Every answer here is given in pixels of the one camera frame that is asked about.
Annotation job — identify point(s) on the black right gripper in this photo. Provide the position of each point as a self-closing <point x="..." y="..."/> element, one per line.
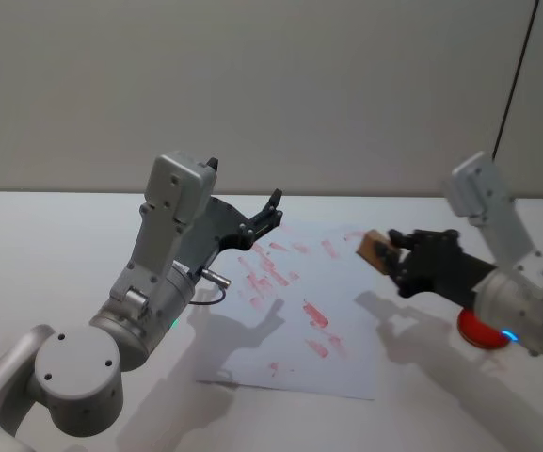
<point x="450" y="273"/>

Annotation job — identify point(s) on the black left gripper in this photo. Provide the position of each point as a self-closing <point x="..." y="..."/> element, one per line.
<point x="210" y="226"/>

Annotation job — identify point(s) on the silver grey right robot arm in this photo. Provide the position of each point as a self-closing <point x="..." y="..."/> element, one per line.
<point x="511" y="292"/>

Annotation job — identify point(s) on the white paper with red marks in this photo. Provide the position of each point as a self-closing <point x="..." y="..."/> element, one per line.
<point x="252" y="358"/>

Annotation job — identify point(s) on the wooden stamp block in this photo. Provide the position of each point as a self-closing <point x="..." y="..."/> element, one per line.
<point x="370" y="247"/>

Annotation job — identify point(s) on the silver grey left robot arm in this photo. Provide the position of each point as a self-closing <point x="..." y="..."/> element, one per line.
<point x="78" y="367"/>

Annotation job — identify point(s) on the round red ink pad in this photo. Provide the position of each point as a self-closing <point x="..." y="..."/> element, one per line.
<point x="478" y="336"/>

